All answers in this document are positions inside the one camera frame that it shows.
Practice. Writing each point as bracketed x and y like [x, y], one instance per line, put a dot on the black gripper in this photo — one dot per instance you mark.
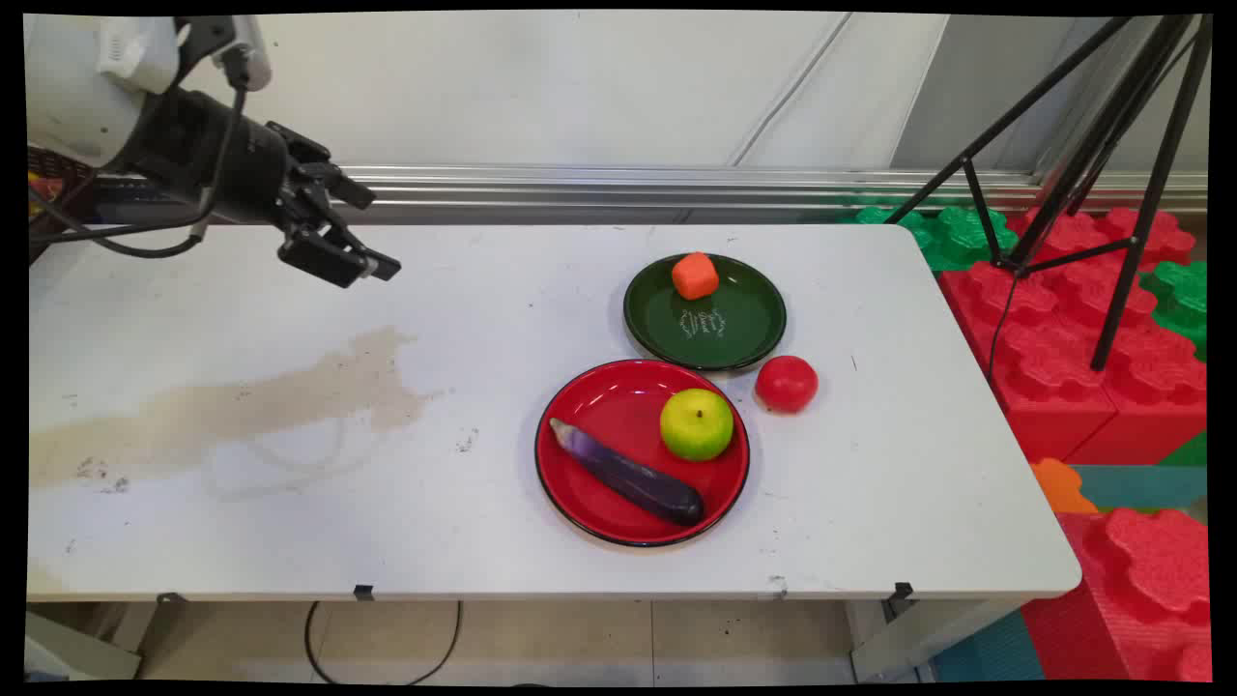
[208, 159]

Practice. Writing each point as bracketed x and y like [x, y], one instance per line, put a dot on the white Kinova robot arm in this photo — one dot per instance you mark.
[77, 106]

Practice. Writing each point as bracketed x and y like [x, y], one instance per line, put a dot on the red round plate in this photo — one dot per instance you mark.
[599, 406]

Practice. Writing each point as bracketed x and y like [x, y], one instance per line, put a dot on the purple toy eggplant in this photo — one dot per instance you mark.
[628, 474]

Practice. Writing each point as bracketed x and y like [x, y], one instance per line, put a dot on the green toy apple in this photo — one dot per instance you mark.
[697, 424]

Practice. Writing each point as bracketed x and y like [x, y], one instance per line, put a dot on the dark green round plate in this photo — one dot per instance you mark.
[744, 329]

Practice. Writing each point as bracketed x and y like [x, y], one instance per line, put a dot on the red toy tomato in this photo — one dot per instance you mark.
[786, 384]

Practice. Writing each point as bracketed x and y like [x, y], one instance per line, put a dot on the white folding table leg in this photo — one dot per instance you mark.
[918, 638]
[77, 652]

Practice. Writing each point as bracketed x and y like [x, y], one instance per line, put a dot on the green foam block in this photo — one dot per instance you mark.
[1179, 300]
[952, 237]

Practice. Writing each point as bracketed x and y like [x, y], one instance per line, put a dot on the orange foam piece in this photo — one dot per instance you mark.
[1061, 486]

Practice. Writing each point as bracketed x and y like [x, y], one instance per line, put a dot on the black tripod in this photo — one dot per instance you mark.
[1145, 222]

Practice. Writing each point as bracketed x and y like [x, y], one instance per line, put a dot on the teal foam mat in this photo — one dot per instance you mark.
[1150, 486]

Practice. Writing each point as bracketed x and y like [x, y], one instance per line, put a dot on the aluminium wall rail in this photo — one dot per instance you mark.
[580, 188]

